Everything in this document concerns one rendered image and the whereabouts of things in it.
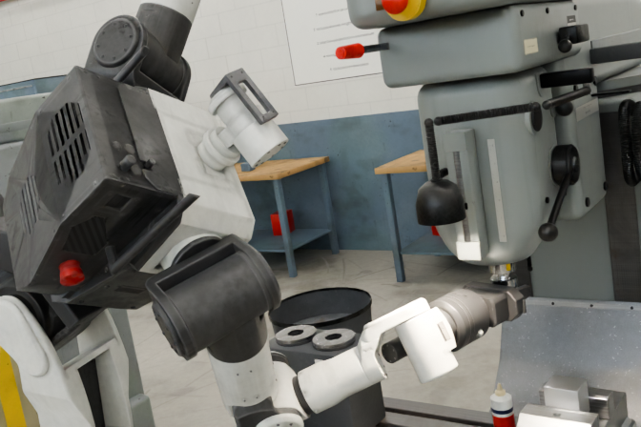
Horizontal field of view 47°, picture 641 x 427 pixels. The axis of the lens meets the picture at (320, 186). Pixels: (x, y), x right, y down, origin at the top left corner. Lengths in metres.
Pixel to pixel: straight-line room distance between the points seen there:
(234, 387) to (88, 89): 0.46
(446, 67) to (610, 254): 0.68
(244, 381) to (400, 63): 0.55
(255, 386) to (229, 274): 0.21
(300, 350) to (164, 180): 0.67
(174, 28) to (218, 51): 6.01
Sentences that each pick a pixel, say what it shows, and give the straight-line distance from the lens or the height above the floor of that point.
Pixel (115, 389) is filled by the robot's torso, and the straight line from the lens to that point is 1.39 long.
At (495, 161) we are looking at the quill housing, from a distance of 1.21.
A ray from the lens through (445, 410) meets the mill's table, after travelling 1.66.
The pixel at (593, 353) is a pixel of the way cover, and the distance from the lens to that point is 1.73.
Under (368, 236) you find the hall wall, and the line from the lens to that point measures 6.59.
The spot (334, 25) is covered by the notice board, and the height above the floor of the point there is 1.99.
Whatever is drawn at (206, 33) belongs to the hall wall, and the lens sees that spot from 7.33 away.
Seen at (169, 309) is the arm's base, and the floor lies 1.42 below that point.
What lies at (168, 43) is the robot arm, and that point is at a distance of 1.23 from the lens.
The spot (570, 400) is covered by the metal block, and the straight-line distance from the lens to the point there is 1.39.
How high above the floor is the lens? 1.69
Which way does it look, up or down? 9 degrees down
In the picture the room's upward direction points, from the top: 9 degrees counter-clockwise
